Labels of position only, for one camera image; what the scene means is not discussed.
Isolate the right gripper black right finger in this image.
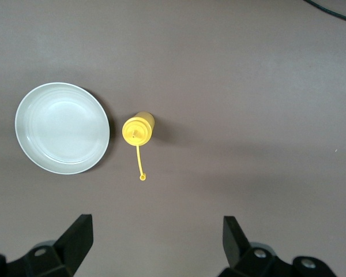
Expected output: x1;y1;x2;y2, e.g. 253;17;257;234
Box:
219;215;295;277

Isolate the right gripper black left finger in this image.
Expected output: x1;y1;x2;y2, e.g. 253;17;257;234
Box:
5;214;93;277

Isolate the yellow squeeze bottle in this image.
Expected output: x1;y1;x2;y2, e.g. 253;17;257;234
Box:
122;111;156;181

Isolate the beige round plate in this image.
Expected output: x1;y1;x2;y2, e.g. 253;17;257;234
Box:
14;82;111;175

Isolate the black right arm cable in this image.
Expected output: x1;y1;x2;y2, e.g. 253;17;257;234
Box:
302;0;346;24

